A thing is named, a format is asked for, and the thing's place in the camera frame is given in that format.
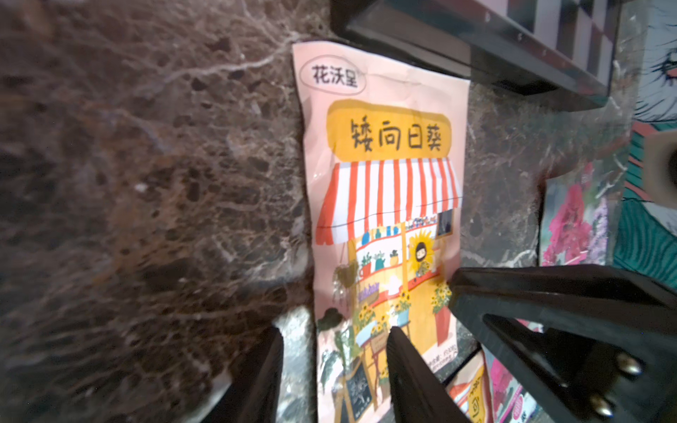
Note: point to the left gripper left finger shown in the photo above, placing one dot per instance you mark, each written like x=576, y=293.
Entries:
x=254, y=394

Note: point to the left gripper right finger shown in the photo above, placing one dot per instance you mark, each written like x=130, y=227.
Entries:
x=416, y=394

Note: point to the sunflower shop seed packet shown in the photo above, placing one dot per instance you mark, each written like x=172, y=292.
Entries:
x=384, y=147
x=469, y=388

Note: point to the pink flower seed packet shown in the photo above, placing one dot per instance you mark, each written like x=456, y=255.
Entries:
x=580, y=215
x=510, y=402

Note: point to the checkered chess board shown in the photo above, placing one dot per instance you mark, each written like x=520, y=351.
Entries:
x=556, y=53

